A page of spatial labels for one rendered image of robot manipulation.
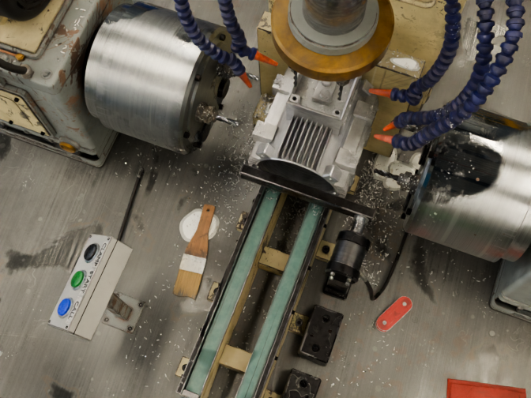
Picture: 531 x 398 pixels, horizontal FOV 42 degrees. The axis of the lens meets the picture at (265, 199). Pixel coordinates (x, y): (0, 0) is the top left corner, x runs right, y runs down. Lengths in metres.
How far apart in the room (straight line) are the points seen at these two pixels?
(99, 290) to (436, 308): 0.67
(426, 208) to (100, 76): 0.60
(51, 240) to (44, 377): 0.28
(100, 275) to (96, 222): 0.35
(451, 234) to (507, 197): 0.11
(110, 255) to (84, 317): 0.11
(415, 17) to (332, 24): 0.35
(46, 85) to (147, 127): 0.18
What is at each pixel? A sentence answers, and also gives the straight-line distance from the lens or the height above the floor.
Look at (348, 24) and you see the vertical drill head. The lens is 0.98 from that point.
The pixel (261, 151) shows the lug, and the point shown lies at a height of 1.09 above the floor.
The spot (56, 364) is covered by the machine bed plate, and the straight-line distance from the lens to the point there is 1.47.
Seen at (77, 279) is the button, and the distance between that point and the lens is 1.20.
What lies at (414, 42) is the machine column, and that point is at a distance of 1.36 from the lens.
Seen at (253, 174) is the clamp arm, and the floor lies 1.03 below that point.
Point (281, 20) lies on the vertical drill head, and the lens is 1.04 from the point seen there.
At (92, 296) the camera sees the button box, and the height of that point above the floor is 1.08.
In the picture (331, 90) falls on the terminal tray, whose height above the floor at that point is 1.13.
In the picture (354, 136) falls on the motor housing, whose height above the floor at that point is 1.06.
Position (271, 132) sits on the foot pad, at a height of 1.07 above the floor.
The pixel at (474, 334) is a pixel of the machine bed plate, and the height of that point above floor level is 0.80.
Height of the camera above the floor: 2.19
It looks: 70 degrees down
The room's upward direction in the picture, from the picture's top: 4 degrees counter-clockwise
